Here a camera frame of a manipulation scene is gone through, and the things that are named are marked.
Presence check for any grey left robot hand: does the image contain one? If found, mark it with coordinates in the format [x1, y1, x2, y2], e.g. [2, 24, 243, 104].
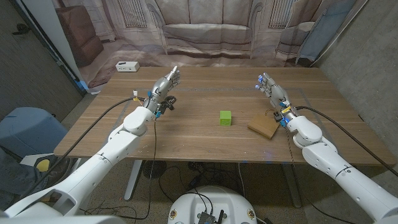
[143, 65, 182, 118]

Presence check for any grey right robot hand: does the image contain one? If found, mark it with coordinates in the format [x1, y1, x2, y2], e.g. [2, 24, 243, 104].
[255, 72, 295, 127]

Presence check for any black grip strengthener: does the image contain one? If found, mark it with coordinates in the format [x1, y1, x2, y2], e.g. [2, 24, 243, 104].
[160, 95, 177, 114]

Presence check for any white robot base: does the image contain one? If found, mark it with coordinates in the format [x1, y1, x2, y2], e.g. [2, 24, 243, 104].
[167, 185, 258, 224]

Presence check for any green block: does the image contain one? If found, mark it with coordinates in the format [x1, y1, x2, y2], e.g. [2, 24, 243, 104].
[219, 110, 233, 127]

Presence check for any brown wooden board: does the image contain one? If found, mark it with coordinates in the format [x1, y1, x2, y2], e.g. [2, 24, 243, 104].
[247, 108, 280, 140]

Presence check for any grey tape outline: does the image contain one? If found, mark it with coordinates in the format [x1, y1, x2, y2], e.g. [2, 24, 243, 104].
[97, 87, 346, 163]

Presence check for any white power strip box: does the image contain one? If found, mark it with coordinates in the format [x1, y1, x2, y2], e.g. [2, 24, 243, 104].
[115, 61, 140, 73]

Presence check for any printed sofa room backdrop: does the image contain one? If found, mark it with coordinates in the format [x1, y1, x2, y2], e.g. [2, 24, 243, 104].
[51, 0, 369, 94]

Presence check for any black round fan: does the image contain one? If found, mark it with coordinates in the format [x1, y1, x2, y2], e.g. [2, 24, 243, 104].
[142, 160, 167, 180]

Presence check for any grey table leg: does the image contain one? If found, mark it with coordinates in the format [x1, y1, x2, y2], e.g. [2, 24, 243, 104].
[281, 163, 302, 208]

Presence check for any white table leg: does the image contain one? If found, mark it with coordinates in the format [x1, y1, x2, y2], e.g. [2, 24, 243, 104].
[123, 160, 144, 202]

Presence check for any black module with antenna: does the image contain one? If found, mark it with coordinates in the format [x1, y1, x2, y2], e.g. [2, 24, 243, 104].
[197, 210, 224, 224]

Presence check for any blue-grey round stool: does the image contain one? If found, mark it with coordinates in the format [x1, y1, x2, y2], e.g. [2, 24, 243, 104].
[0, 107, 65, 158]

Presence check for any person in blue jeans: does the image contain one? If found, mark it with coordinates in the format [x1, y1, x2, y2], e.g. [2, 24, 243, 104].
[0, 147, 47, 207]

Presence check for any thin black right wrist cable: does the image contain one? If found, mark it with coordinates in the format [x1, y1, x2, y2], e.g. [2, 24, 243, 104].
[284, 127, 358, 224]

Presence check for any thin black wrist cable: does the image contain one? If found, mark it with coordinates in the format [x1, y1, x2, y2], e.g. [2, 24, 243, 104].
[118, 119, 158, 220]
[284, 127, 358, 224]

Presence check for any thin black left wrist cable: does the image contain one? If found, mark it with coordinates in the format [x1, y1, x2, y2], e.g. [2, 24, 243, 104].
[118, 119, 158, 220]

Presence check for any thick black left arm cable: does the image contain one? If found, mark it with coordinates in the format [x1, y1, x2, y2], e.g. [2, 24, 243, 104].
[18, 97, 146, 200]

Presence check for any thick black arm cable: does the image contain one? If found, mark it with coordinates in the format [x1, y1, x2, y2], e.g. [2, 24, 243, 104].
[295, 105, 398, 177]
[18, 97, 146, 200]

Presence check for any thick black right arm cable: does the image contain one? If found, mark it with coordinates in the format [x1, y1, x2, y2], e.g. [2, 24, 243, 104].
[295, 105, 398, 177]

